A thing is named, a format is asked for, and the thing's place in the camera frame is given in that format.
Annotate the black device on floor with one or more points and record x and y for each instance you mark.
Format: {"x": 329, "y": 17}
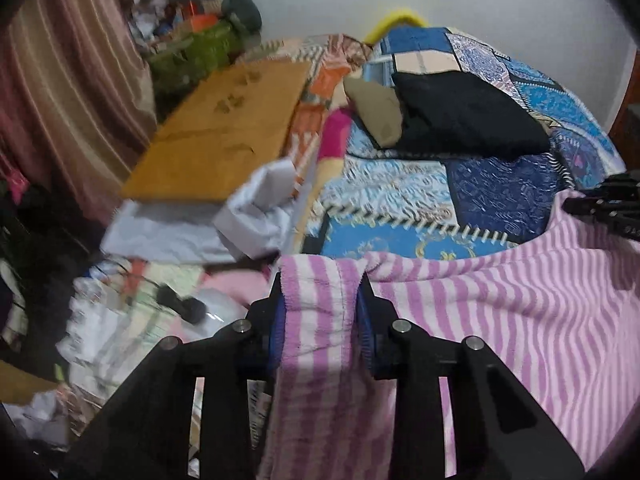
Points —
{"x": 190, "y": 309}

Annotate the black clothes pile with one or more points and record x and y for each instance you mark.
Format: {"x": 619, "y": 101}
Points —
{"x": 47, "y": 243}

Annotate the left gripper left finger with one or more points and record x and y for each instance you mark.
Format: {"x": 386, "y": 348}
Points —
{"x": 143, "y": 430}

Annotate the yellow curved headboard bar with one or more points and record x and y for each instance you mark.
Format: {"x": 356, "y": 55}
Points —
{"x": 392, "y": 20}

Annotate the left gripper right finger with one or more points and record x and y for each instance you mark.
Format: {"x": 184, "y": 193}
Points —
{"x": 500, "y": 430}

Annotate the wooden lap desk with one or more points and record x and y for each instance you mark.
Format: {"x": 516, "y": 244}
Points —
{"x": 232, "y": 124}

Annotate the black folded garment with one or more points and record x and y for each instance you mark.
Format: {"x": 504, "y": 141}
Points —
{"x": 458, "y": 113}

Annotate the olive folded garment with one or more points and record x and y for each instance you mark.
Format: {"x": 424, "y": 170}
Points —
{"x": 378, "y": 109}

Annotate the brown wooden door frame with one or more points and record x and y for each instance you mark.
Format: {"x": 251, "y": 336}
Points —
{"x": 625, "y": 129}

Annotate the striped maroon curtain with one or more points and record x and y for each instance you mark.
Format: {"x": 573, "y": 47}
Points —
{"x": 77, "y": 104}

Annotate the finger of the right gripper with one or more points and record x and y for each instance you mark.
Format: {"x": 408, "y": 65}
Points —
{"x": 600, "y": 209}

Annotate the patchwork bed quilt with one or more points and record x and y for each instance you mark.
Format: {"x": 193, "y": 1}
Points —
{"x": 434, "y": 206}

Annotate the light grey crumpled cloth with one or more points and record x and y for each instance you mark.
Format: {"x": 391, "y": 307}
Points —
{"x": 254, "y": 222}

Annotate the pink striped fleece pants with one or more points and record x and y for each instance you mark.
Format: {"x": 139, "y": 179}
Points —
{"x": 561, "y": 311}

